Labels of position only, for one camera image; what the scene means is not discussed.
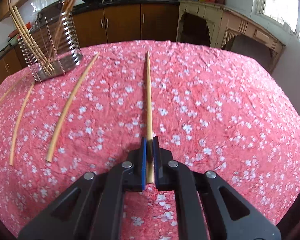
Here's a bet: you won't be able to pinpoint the steel wire utensil holder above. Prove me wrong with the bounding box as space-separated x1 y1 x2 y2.
18 12 83 82

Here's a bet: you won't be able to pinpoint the red floral tablecloth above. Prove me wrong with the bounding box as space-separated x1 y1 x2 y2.
0 41 300 235

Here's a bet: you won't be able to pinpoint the brown knife block box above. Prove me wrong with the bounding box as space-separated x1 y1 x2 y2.
36 0 64 24

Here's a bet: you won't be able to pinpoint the brown lower kitchen cabinets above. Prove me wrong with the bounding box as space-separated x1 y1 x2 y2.
0 0 180 91

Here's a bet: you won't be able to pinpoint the bamboo chopstick far left cloth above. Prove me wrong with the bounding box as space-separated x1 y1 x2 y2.
0 74 28 104

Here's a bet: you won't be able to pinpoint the old cream wooden table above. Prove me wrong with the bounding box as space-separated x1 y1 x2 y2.
176 0 285 74

